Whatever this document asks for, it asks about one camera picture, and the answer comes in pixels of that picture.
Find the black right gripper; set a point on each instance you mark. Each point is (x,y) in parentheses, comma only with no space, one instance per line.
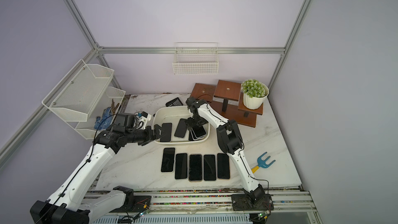
(190,120)

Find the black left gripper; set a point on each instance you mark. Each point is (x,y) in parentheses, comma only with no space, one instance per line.
(150,138)

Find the black phone placed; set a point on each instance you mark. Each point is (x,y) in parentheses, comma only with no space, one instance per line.
(195,167)
(168,160)
(181,166)

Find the blue case phone large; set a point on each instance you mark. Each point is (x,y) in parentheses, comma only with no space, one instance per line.
(197,133)

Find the black phone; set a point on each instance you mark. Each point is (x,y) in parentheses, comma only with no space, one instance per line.
(181,129)

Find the pink case phone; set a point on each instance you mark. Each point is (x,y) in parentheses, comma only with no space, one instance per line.
(223,166)

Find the light blue case phone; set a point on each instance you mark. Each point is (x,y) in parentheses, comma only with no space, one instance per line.
(209,168)

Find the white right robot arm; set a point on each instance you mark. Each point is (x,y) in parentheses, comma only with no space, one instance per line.
(230,142)

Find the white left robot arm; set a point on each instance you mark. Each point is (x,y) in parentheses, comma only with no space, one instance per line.
(65,205)

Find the white plastic storage box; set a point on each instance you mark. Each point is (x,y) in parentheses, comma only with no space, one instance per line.
(173,115)

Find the black slotted tray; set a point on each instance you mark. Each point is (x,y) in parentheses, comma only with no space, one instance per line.
(174,102)

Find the brown wooden tiered stand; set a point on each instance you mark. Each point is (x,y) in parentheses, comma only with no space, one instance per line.
(226,98)

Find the blue toy in shelf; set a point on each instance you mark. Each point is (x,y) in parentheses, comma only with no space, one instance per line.
(104,121)

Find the white ribbed plant pot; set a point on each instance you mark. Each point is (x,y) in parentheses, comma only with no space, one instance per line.
(252,103)

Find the green artificial plant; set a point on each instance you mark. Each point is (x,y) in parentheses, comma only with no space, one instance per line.
(254,88)

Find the white mesh upper shelf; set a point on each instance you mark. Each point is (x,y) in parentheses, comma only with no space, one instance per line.
(74,98)

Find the blue yellow toy fork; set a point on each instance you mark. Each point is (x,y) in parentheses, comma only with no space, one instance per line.
(262,162)

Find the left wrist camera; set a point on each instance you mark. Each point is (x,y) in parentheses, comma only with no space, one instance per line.
(143,119)

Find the white wire wall basket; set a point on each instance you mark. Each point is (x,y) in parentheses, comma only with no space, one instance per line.
(192,58)

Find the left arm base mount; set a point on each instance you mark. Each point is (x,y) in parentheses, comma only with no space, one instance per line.
(132,203)

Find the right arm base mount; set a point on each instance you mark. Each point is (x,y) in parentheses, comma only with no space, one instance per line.
(252,201)

